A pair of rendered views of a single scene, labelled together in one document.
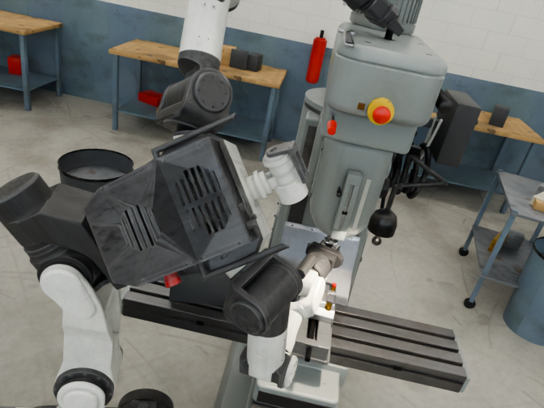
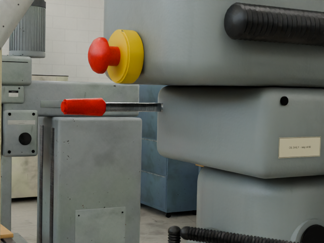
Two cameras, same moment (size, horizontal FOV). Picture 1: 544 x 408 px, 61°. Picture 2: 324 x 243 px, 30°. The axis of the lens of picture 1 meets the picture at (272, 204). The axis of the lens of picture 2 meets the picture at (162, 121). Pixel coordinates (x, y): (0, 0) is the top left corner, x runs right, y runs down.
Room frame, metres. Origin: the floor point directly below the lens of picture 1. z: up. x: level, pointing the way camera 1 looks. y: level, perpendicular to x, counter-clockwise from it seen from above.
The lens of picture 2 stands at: (0.73, -0.81, 1.72)
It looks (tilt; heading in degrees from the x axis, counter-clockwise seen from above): 3 degrees down; 58
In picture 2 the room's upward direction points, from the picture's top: 1 degrees clockwise
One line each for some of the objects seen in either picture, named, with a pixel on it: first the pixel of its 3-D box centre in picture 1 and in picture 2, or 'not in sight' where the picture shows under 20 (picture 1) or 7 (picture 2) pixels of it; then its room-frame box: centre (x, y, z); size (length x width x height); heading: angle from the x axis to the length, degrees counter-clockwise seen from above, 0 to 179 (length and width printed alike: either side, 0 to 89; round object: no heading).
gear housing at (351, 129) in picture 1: (366, 112); (304, 125); (1.33, -0.21, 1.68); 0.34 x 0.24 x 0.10; 178
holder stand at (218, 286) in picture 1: (204, 271); not in sight; (1.30, 0.19, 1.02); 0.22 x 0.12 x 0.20; 98
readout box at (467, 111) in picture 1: (453, 127); not in sight; (1.57, -0.56, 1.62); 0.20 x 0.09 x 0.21; 178
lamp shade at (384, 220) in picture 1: (384, 220); not in sight; (1.07, -0.30, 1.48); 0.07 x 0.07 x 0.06
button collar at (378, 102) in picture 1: (380, 111); (124, 56); (1.06, -0.20, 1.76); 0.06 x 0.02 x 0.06; 88
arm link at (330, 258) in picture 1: (319, 262); not in sight; (1.20, -0.18, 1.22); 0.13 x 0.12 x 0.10; 70
